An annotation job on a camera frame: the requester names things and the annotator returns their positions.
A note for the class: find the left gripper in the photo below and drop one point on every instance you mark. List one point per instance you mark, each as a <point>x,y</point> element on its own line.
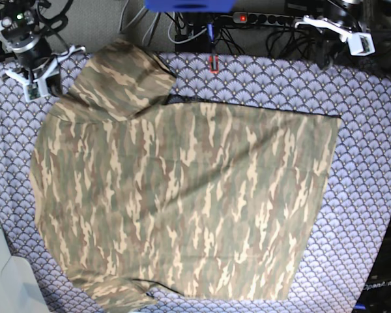
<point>359,43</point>

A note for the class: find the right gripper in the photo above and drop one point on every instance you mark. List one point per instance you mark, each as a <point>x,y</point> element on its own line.
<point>35,82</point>

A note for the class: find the camouflage T-shirt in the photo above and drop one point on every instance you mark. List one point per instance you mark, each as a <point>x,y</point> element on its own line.
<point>211,200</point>

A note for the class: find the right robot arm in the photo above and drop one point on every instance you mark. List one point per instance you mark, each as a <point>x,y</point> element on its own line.
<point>34,41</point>

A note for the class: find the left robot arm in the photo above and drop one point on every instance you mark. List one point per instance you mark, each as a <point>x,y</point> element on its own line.
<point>341,19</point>

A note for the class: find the fan-patterned purple tablecloth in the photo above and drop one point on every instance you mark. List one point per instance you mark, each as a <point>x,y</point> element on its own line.
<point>356,209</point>

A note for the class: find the black power strip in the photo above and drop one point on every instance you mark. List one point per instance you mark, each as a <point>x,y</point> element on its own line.
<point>260,19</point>

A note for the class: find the red and black clamp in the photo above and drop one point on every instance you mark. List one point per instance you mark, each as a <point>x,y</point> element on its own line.
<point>213,63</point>

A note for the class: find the white plastic bin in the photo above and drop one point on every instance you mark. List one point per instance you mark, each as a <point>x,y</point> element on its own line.
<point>19,290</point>

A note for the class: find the black OpenArm box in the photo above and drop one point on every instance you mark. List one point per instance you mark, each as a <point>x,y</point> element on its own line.
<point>376,294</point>

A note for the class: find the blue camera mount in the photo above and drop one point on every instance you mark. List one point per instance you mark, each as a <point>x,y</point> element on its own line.
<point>190,5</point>

